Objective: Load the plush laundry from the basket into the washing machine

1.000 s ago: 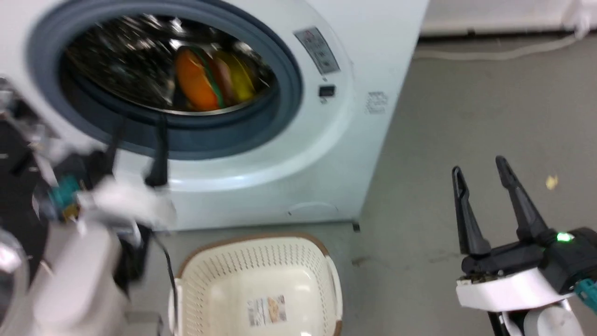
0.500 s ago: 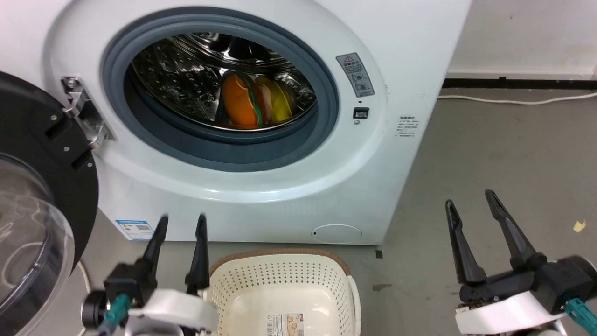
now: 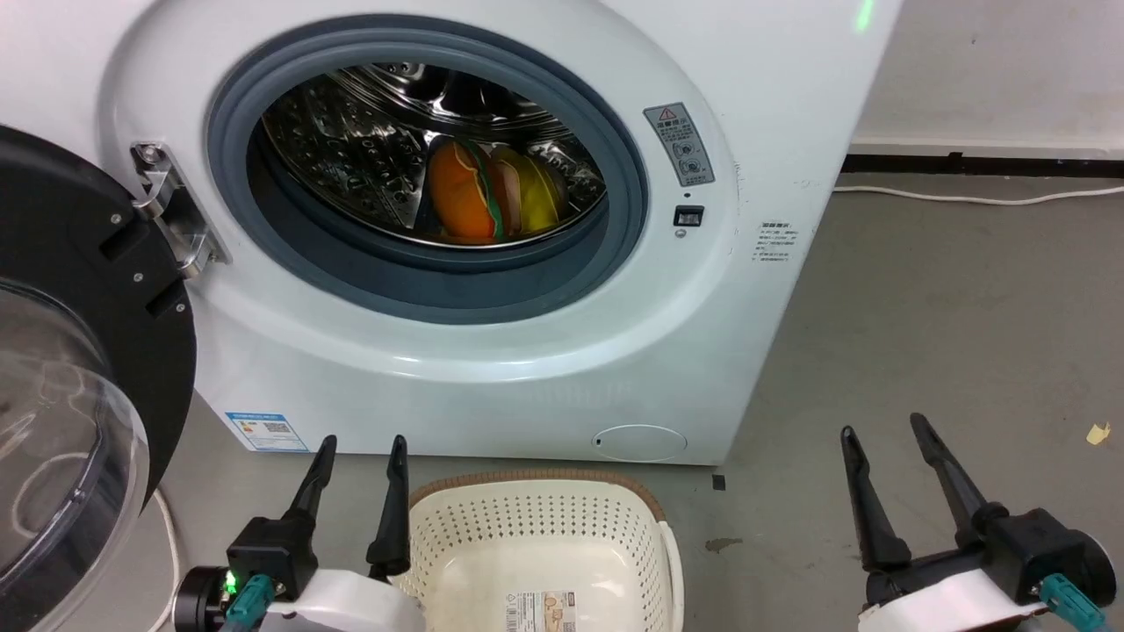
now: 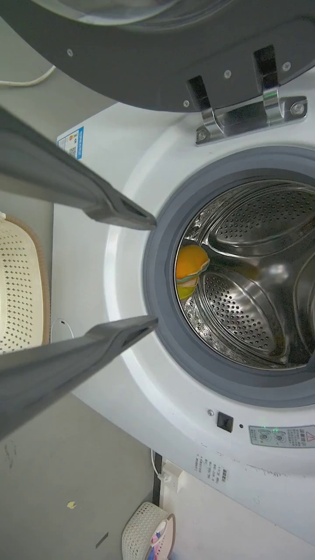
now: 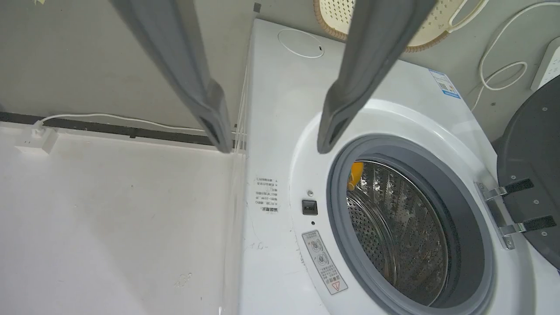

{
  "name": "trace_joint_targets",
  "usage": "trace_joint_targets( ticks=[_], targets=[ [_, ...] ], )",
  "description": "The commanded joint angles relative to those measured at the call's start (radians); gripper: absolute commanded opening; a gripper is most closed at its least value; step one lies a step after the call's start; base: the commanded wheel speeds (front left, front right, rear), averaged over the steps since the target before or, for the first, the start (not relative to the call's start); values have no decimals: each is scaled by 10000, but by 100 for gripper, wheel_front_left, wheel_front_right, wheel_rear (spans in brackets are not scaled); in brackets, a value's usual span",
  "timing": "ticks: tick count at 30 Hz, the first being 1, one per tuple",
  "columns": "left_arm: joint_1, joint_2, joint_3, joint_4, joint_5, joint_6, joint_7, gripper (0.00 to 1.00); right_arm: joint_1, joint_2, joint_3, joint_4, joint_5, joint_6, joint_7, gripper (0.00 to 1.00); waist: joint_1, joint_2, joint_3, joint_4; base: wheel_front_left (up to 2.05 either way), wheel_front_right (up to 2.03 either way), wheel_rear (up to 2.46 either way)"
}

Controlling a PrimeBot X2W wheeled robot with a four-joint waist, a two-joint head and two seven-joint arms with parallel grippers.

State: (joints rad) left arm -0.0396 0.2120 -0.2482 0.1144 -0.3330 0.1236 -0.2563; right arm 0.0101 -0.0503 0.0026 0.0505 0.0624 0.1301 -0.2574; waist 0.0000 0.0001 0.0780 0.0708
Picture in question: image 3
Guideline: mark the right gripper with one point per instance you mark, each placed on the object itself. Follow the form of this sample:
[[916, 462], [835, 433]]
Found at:
[[1027, 553]]

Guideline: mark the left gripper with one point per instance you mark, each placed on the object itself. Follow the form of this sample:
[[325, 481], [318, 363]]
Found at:
[[351, 606]]

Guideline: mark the cream perforated laundry basket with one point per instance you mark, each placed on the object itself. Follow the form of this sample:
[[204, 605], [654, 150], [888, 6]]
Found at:
[[527, 527]]

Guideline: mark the paper label in basket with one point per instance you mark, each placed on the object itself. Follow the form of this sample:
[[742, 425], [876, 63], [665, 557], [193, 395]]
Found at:
[[540, 613]]

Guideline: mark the white front-load washing machine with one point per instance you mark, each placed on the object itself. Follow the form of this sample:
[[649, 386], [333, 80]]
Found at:
[[702, 351]]

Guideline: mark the orange yellow plush toy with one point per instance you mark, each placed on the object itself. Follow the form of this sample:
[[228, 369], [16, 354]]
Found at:
[[461, 193]]

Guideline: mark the blue energy label sticker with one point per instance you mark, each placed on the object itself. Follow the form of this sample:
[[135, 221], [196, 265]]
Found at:
[[266, 431]]

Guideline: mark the yellow paper scrap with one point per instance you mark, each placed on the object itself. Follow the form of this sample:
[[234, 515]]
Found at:
[[1098, 434]]

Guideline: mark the grey rubber door gasket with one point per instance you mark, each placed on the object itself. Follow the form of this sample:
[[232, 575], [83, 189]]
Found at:
[[439, 294]]

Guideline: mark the oval white filter cover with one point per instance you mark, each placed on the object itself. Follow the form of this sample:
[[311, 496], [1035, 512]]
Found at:
[[639, 443]]

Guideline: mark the small printed text label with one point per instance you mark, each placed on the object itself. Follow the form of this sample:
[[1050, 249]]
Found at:
[[776, 241]]

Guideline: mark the chrome door hinge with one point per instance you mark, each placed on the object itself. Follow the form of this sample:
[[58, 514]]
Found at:
[[176, 211]]

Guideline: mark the black baseboard strip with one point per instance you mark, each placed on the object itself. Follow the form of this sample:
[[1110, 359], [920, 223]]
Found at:
[[983, 164]]

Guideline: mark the stainless steel washer drum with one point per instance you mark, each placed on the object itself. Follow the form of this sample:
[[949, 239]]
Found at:
[[351, 149]]

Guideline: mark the black door latch slot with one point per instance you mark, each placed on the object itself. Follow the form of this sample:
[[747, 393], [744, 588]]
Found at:
[[688, 217]]

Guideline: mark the black round washer door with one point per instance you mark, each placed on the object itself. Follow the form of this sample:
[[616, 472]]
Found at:
[[88, 228]]

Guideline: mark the grey warning sticker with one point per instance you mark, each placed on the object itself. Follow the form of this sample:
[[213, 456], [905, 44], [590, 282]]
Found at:
[[678, 145]]

